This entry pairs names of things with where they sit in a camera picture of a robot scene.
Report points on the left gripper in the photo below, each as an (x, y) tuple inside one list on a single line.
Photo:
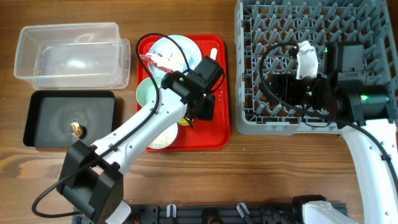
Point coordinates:
[(206, 107)]

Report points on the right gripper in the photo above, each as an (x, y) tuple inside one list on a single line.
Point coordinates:
[(280, 90)]

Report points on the yellow cup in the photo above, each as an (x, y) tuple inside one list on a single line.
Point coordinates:
[(186, 122)]

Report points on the light blue bowl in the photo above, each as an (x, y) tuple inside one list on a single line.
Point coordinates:
[(166, 138)]

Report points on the white rice grains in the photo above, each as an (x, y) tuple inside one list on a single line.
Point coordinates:
[(164, 140)]

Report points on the green bowl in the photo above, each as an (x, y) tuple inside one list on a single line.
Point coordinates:
[(145, 92)]

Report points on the red snack wrapper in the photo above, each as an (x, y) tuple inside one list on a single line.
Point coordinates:
[(159, 61)]

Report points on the brown food scrap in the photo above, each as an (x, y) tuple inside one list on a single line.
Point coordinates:
[(78, 130)]

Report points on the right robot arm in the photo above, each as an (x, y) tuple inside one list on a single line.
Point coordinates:
[(365, 114)]

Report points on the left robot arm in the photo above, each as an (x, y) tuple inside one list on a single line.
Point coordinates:
[(92, 176)]

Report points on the grey dishwasher rack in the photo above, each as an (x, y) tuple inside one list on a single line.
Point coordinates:
[(259, 24)]

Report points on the black waste tray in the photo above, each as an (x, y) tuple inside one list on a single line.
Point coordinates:
[(51, 113)]

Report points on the red serving tray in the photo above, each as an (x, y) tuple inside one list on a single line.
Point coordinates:
[(212, 134)]

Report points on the light blue plate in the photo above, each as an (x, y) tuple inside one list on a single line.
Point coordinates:
[(168, 46)]

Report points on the white plastic spoon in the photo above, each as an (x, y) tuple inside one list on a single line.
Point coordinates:
[(213, 53)]

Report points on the clear plastic bin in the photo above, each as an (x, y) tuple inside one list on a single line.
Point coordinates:
[(73, 57)]

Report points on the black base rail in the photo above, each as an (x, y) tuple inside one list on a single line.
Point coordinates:
[(267, 213)]

